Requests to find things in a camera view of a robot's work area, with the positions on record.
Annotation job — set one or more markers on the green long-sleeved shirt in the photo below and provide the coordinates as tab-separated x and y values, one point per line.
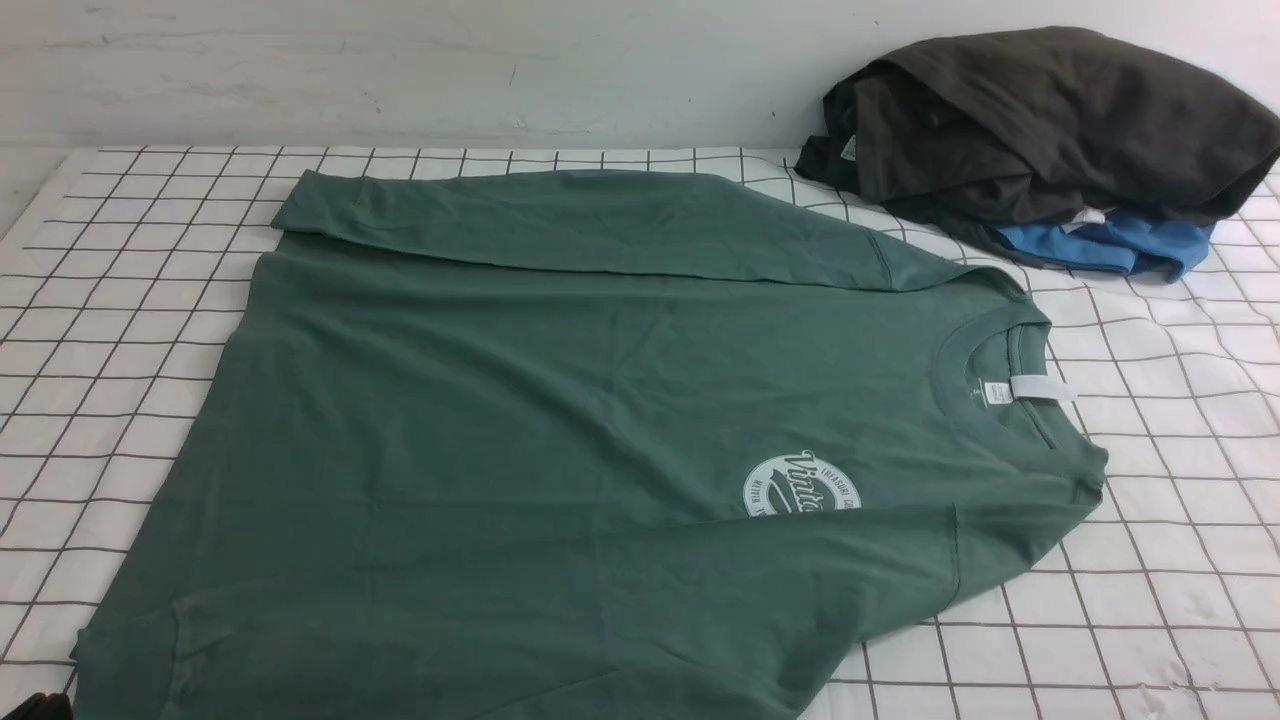
587	444

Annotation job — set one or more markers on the dark green garment under pile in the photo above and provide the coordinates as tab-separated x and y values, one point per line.
822	160

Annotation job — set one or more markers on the dark grey-brown garment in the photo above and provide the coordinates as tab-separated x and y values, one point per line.
1035	125

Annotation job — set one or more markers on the blue garment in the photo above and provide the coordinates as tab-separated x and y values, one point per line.
1119	241

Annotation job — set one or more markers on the white grid-pattern table cloth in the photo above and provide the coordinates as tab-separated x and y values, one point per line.
125	267

